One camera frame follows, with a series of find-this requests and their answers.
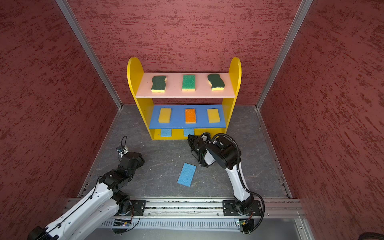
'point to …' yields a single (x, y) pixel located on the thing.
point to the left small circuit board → (120, 223)
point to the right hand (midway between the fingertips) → (186, 136)
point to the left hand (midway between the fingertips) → (138, 159)
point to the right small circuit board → (242, 222)
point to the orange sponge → (190, 116)
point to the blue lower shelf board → (178, 118)
